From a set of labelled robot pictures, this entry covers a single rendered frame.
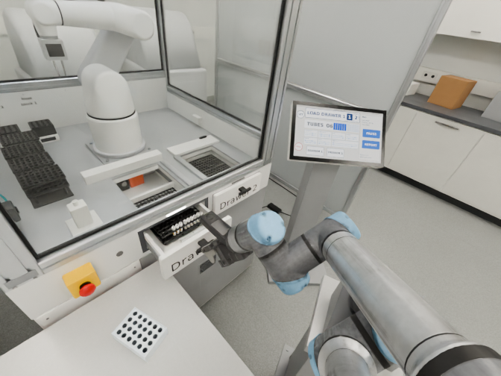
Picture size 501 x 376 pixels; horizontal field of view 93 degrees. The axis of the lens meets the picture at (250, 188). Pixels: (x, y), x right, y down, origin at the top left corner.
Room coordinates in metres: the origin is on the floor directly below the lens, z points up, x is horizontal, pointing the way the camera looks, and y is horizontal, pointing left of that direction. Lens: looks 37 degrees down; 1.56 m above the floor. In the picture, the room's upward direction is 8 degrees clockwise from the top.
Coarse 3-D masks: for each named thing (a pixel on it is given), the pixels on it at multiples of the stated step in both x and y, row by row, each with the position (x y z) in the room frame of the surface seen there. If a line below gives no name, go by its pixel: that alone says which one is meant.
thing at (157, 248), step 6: (198, 204) 0.72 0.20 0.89; (204, 210) 0.69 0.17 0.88; (192, 228) 0.63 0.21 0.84; (144, 234) 0.52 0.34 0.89; (150, 234) 0.57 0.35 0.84; (186, 234) 0.60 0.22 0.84; (150, 240) 0.50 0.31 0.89; (156, 240) 0.55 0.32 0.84; (174, 240) 0.56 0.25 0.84; (150, 246) 0.49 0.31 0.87; (156, 246) 0.48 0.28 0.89; (162, 246) 0.53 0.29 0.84; (168, 246) 0.53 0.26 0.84; (174, 246) 0.53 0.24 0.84; (156, 252) 0.47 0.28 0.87; (162, 252) 0.46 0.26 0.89
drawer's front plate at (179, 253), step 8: (200, 232) 0.54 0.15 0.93; (208, 232) 0.55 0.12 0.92; (192, 240) 0.50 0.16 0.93; (208, 240) 0.55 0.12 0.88; (176, 248) 0.46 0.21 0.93; (184, 248) 0.47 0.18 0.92; (192, 248) 0.50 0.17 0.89; (160, 256) 0.42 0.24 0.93; (168, 256) 0.43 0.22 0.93; (176, 256) 0.45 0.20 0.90; (184, 256) 0.47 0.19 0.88; (200, 256) 0.52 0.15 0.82; (160, 264) 0.42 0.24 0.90; (168, 264) 0.43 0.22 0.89; (176, 264) 0.45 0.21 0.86; (184, 264) 0.47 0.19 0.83; (168, 272) 0.42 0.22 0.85; (176, 272) 0.44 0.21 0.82
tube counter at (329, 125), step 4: (328, 124) 1.22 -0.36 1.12; (332, 124) 1.23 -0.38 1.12; (336, 124) 1.23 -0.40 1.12; (340, 124) 1.24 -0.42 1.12; (344, 124) 1.24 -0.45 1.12; (348, 124) 1.24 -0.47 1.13; (352, 124) 1.25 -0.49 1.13; (328, 128) 1.21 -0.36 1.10; (332, 128) 1.21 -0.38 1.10; (336, 128) 1.22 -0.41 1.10; (340, 128) 1.22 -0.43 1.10; (344, 128) 1.22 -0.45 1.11; (348, 128) 1.23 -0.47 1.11; (352, 128) 1.23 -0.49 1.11; (356, 128) 1.24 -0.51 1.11; (356, 132) 1.22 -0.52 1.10
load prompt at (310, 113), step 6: (306, 108) 1.26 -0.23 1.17; (312, 108) 1.26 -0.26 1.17; (306, 114) 1.24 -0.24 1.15; (312, 114) 1.24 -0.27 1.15; (318, 114) 1.25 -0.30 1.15; (324, 114) 1.25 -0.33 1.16; (330, 114) 1.26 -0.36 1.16; (336, 114) 1.26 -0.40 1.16; (342, 114) 1.27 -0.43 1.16; (348, 114) 1.28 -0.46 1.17; (354, 114) 1.28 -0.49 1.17; (336, 120) 1.24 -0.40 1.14; (342, 120) 1.25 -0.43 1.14; (348, 120) 1.26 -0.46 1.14; (354, 120) 1.26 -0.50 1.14
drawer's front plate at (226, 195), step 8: (256, 176) 0.93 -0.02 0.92; (240, 184) 0.85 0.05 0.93; (248, 184) 0.89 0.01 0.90; (256, 184) 0.94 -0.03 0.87; (224, 192) 0.77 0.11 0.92; (232, 192) 0.81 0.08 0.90; (248, 192) 0.90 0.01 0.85; (216, 200) 0.74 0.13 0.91; (224, 200) 0.78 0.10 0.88; (232, 200) 0.81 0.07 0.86; (240, 200) 0.86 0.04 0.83; (216, 208) 0.74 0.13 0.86; (224, 208) 0.78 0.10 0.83
